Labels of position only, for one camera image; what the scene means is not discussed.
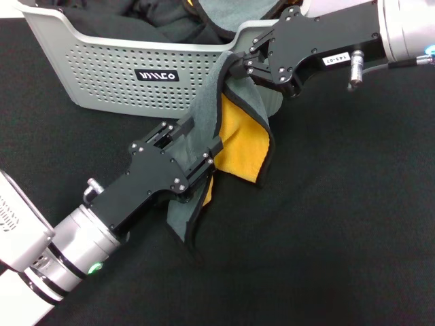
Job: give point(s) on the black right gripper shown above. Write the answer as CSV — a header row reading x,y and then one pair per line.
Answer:
x,y
316,37

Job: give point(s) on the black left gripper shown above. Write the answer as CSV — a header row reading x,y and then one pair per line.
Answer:
x,y
146,183

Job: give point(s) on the grey and yellow towel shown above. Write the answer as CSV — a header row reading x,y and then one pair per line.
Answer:
x,y
241,142

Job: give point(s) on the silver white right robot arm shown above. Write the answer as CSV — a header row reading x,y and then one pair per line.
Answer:
x,y
408,27

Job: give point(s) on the grey towel with black trim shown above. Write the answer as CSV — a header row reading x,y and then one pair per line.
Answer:
x,y
231,13

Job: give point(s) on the grey perforated storage box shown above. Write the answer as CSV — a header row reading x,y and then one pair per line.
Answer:
x,y
102,68

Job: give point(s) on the black tablecloth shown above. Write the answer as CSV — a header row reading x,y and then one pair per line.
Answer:
x,y
323,220

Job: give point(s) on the dark charcoal cloth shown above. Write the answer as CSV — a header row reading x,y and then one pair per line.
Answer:
x,y
170,20

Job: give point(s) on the black cloth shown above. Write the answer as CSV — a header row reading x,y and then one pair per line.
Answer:
x,y
119,29

